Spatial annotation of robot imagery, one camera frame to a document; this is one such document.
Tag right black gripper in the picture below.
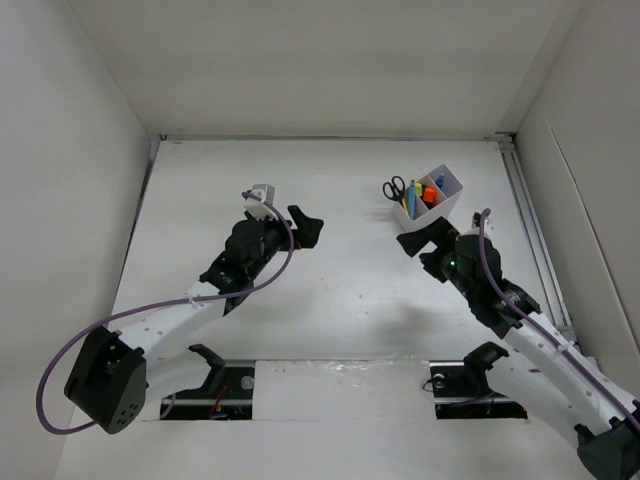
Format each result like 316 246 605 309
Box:
397 216 477 300

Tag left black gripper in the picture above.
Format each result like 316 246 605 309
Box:
246 206 321 279

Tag orange cap highlighter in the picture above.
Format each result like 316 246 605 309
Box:
423 187 437 207

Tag black handled scissors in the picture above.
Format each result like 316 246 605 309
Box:
382 175 406 203

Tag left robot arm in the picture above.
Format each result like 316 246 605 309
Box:
64 203 324 434

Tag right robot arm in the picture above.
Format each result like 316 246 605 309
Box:
396 210 639 479

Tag white three-compartment container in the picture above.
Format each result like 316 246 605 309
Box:
383 165 463 233

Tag blue cap pen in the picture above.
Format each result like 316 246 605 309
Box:
435 173 446 191

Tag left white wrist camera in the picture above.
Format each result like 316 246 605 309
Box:
242 183 278 221

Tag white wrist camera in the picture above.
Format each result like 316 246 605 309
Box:
469 212 496 241
242 183 278 221

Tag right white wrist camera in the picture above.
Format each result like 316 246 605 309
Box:
469 212 496 241

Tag aluminium side rail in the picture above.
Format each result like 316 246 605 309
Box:
497 134 580 348

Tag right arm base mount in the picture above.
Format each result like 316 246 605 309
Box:
422 342 528 420

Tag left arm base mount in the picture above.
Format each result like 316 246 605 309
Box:
159 344 256 421

